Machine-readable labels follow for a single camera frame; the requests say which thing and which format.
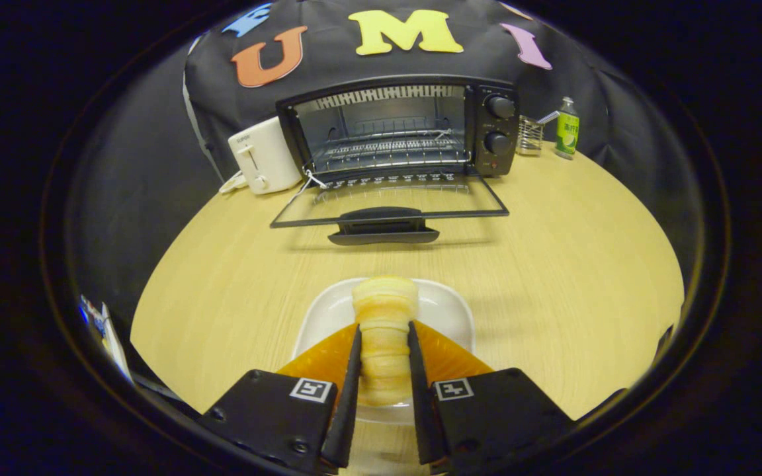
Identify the golden bread roll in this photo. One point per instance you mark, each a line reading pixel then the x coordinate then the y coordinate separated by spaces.
pixel 384 330

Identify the black backdrop cloth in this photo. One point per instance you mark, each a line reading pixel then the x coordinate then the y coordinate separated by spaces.
pixel 368 66

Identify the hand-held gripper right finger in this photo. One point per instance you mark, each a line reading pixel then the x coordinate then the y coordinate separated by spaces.
pixel 421 410

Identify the white plate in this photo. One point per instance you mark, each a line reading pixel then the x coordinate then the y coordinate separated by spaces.
pixel 447 317

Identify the black toaster oven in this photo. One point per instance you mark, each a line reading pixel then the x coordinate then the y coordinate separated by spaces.
pixel 497 142

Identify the white striped stick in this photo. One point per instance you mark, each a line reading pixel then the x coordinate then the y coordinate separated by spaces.
pixel 549 118

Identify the white pop-up toaster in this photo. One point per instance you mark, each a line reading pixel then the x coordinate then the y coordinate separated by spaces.
pixel 268 155

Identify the green label drink bottle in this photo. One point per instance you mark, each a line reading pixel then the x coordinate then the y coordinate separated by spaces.
pixel 567 132

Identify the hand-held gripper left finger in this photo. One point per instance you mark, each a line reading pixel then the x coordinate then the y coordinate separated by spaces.
pixel 351 410

